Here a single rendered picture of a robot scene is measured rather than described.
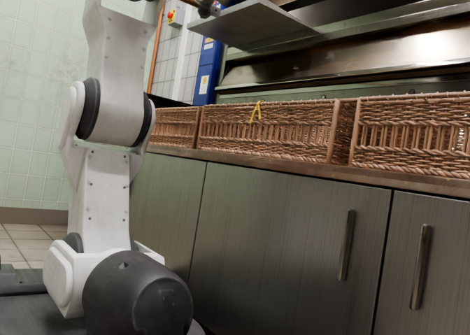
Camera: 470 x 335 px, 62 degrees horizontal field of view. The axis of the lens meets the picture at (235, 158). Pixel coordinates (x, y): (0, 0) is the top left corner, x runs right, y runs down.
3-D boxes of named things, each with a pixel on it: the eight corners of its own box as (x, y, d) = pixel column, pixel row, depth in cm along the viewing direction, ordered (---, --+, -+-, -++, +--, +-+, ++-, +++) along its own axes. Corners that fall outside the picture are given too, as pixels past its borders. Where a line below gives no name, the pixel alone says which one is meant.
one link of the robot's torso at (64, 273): (162, 317, 81) (173, 254, 82) (60, 329, 69) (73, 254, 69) (124, 284, 98) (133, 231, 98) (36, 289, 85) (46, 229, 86)
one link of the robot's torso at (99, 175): (150, 301, 86) (164, 93, 95) (52, 310, 74) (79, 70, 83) (121, 291, 98) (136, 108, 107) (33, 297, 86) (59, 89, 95)
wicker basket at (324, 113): (291, 167, 162) (301, 101, 163) (429, 185, 118) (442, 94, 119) (192, 150, 132) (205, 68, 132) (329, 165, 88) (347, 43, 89)
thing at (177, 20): (175, 29, 267) (178, 14, 267) (183, 26, 259) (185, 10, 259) (166, 24, 263) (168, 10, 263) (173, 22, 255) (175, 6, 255)
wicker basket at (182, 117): (210, 157, 210) (218, 105, 211) (287, 166, 167) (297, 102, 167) (124, 142, 180) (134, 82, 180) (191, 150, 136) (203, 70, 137)
